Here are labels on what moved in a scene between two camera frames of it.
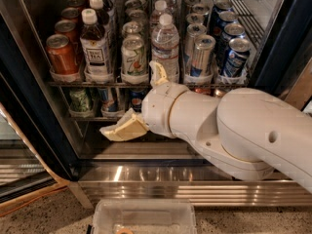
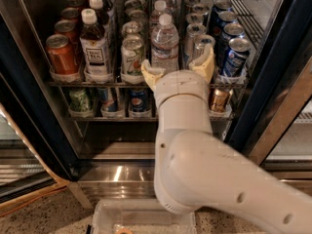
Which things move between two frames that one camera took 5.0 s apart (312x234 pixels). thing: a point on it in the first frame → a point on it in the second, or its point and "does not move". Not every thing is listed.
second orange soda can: x=67 y=27 does not move
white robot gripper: x=158 y=105 → x=181 y=84
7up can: x=134 y=60 does not move
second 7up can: x=132 y=27 does not move
